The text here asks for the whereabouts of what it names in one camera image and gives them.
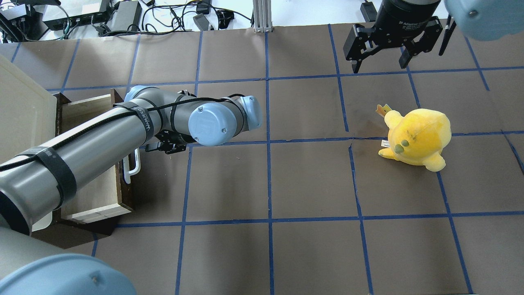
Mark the yellow plush toy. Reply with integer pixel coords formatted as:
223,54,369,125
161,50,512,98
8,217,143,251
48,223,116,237
375,104,452,172

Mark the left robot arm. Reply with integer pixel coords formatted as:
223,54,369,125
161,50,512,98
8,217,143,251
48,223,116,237
1,86,262,295

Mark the black power adapter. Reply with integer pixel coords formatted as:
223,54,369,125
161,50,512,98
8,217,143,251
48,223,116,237
193,14,215,31

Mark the black cable bundle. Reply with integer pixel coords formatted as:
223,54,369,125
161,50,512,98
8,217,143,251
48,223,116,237
98,0,252,37

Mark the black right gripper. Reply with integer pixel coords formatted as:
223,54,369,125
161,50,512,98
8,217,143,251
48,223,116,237
343,0,443,74

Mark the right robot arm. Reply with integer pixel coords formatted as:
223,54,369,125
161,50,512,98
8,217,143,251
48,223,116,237
343,0,524,73

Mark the aluminium frame post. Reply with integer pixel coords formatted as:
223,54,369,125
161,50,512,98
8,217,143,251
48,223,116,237
253,0,273,32

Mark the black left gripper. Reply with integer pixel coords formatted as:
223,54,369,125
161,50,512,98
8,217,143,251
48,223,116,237
144,130,196,154

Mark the cream cabinet box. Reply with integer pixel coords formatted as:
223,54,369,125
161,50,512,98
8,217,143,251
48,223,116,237
0,56,57,163

